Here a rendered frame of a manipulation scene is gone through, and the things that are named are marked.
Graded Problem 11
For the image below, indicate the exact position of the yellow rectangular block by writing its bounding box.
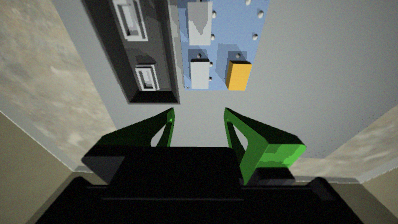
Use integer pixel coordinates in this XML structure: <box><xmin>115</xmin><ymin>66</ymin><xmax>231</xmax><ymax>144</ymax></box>
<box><xmin>225</xmin><ymin>60</ymin><xmax>252</xmax><ymax>90</ymax></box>

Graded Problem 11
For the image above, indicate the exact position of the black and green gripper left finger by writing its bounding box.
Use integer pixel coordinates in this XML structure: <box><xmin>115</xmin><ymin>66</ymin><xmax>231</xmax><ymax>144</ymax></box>
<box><xmin>94</xmin><ymin>108</ymin><xmax>175</xmax><ymax>147</ymax></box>

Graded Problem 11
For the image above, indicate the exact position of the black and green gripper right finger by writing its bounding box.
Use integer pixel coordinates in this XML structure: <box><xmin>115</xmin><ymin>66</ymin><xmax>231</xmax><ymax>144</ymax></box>
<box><xmin>224</xmin><ymin>107</ymin><xmax>306</xmax><ymax>185</ymax></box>

